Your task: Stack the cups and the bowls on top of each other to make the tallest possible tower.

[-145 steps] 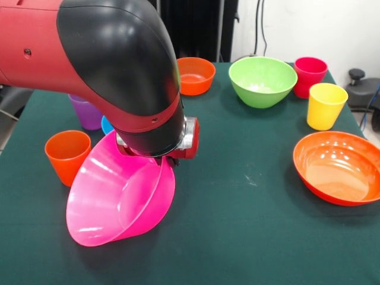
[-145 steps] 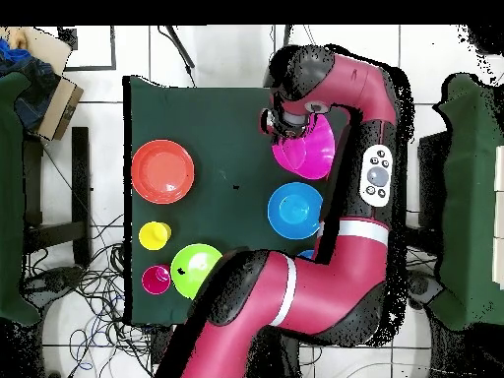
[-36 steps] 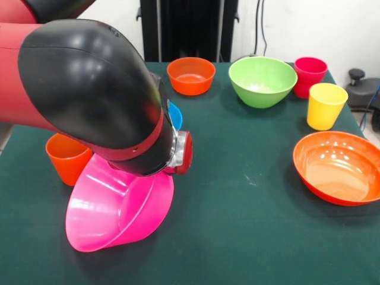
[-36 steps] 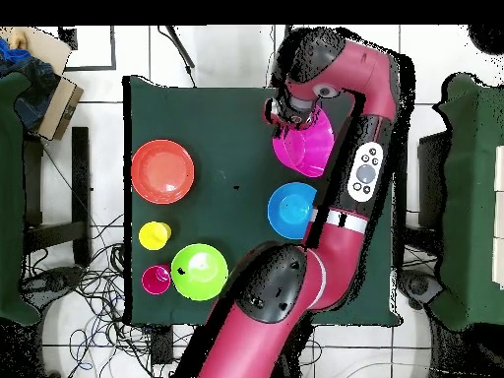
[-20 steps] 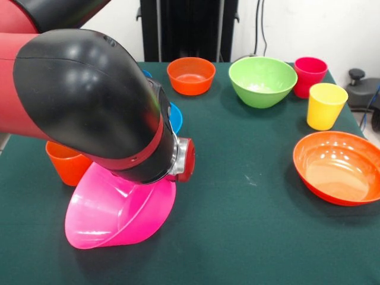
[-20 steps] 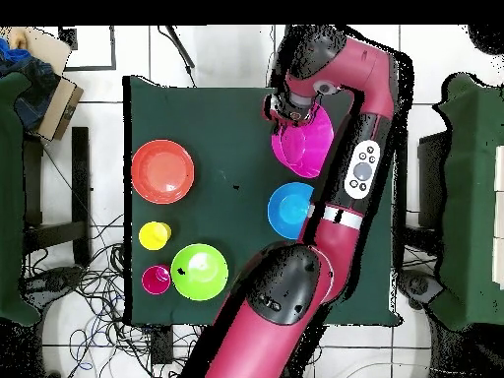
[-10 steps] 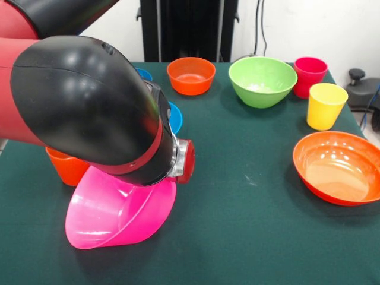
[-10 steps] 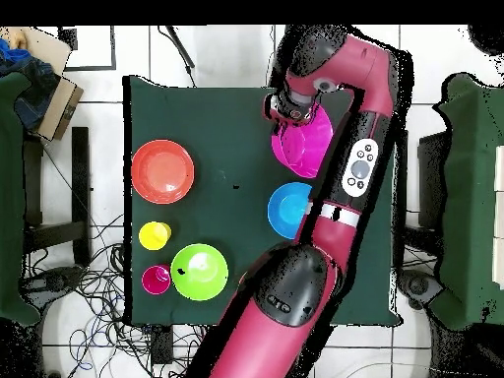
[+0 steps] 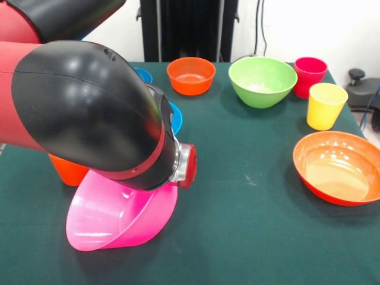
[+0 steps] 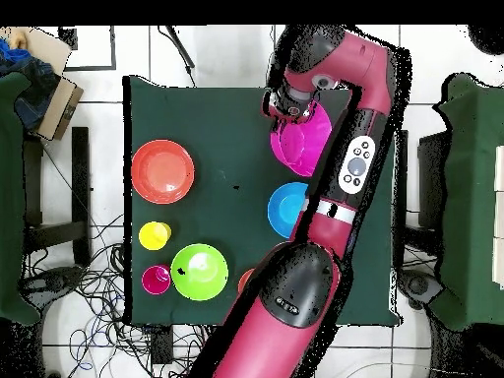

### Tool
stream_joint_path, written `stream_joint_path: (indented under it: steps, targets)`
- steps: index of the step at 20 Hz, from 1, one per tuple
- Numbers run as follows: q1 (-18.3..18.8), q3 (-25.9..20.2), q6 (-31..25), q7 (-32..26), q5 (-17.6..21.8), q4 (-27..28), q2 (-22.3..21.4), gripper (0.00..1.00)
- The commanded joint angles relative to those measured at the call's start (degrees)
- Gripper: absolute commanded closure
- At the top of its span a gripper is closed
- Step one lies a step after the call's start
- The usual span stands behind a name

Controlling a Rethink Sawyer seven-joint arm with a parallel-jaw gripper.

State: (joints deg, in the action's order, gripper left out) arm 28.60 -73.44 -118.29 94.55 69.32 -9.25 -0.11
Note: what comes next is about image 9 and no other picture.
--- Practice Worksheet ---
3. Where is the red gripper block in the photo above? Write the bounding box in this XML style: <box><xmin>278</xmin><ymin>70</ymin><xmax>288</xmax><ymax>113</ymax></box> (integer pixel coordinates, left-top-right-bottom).
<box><xmin>178</xmin><ymin>143</ymin><xmax>198</xmax><ymax>190</ymax></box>

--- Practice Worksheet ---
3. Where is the crimson plastic cup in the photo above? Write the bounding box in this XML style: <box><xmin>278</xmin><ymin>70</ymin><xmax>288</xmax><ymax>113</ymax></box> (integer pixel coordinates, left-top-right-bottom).
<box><xmin>293</xmin><ymin>56</ymin><xmax>329</xmax><ymax>99</ymax></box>

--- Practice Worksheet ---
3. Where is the orange small plastic bowl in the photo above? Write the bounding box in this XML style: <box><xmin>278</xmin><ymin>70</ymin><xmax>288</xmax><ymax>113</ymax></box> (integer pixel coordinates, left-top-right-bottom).
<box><xmin>166</xmin><ymin>56</ymin><xmax>217</xmax><ymax>96</ymax></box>

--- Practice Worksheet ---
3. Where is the dark green tablecloth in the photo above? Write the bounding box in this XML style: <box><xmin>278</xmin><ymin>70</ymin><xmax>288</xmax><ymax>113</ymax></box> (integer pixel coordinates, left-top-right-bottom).
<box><xmin>0</xmin><ymin>61</ymin><xmax>380</xmax><ymax>285</ymax></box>

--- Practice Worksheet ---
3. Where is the dark blue small bowl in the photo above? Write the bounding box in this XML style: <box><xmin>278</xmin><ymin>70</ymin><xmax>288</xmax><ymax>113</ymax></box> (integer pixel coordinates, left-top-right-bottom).
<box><xmin>133</xmin><ymin>67</ymin><xmax>153</xmax><ymax>84</ymax></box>

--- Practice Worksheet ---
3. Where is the lemon yellow plastic cup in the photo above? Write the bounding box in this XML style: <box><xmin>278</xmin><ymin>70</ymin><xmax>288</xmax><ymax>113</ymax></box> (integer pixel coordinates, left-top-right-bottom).
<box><xmin>306</xmin><ymin>83</ymin><xmax>349</xmax><ymax>131</ymax></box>

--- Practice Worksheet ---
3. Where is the orange shallow plastic bowl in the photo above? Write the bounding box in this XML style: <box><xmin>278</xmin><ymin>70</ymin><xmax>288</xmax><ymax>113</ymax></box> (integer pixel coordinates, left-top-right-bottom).
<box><xmin>293</xmin><ymin>131</ymin><xmax>380</xmax><ymax>207</ymax></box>

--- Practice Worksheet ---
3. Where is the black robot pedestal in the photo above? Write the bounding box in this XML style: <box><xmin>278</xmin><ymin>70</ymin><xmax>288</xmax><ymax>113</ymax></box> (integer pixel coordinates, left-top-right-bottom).
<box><xmin>137</xmin><ymin>0</ymin><xmax>240</xmax><ymax>63</ymax></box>

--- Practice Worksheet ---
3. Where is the light blue medium bowl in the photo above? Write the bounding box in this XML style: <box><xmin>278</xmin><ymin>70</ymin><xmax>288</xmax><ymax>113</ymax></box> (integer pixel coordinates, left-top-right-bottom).
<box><xmin>167</xmin><ymin>100</ymin><xmax>183</xmax><ymax>136</ymax></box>

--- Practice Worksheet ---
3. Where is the pink large plastic bowl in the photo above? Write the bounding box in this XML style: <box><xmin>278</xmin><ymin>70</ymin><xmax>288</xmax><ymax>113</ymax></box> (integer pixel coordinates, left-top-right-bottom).
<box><xmin>65</xmin><ymin>169</ymin><xmax>179</xmax><ymax>252</ymax></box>

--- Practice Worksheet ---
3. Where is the black wall cable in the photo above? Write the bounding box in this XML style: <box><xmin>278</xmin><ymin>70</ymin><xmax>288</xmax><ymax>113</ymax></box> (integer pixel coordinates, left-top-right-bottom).
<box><xmin>255</xmin><ymin>0</ymin><xmax>268</xmax><ymax>58</ymax></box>

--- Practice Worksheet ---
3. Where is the orange plastic cup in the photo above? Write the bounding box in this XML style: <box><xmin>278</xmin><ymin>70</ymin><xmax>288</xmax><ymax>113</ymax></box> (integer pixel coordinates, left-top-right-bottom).
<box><xmin>47</xmin><ymin>153</ymin><xmax>90</xmax><ymax>187</ymax></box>

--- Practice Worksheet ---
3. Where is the black pedestal foot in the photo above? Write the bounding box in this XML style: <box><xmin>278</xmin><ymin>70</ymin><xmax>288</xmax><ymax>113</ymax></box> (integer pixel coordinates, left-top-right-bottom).
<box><xmin>344</xmin><ymin>68</ymin><xmax>380</xmax><ymax>111</ymax></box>

